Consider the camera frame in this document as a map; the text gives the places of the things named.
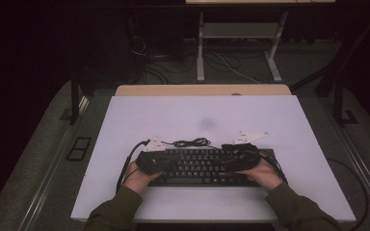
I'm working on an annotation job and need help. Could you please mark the black computer keyboard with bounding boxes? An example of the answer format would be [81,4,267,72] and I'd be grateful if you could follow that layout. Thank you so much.
[147,147,285,189]

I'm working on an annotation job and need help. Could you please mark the white board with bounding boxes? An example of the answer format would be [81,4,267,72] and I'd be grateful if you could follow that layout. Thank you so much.
[70,94,357,223]

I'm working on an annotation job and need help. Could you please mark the black metal stand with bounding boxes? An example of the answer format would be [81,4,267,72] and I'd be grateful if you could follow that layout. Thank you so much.
[290,13,370,128]
[68,71,82,126]

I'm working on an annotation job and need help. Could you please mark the aluminium floor rail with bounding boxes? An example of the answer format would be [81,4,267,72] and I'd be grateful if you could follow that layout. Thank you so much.
[17,95,92,231]
[329,121,370,222]

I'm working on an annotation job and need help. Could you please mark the grey metal desk frame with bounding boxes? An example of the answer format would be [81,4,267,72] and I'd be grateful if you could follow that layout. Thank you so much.
[185,0,336,84]

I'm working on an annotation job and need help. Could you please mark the black keyboard cable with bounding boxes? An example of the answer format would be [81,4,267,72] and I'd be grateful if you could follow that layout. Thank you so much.
[160,138,224,150]

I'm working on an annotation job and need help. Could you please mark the wooden table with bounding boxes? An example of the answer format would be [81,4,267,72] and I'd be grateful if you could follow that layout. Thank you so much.
[115,84,293,97]

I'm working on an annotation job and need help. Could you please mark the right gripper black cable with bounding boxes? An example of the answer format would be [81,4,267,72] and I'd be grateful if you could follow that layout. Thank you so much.
[258,150,289,186]

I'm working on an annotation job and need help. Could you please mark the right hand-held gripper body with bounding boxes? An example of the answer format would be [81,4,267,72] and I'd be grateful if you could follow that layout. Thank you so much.
[221,130,270,173]

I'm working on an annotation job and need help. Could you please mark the person's left hand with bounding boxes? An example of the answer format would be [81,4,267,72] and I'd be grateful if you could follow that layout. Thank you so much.
[121,160,164,196]

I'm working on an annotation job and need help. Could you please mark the black floor socket plate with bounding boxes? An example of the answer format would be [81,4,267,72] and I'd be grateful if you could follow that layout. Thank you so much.
[65,136,93,162]

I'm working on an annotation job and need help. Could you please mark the person's right hand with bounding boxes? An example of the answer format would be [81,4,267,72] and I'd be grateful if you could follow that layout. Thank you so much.
[235,158,284,193]

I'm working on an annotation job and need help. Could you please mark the white floor cable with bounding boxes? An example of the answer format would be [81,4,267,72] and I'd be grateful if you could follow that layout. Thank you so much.
[211,51,262,85]

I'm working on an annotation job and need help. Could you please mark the tangle of black floor cables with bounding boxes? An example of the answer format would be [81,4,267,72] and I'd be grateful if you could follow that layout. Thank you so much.
[130,34,198,85]

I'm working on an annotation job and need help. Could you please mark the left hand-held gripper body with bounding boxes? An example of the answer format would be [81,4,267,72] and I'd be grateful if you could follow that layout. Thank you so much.
[136,137,168,176]

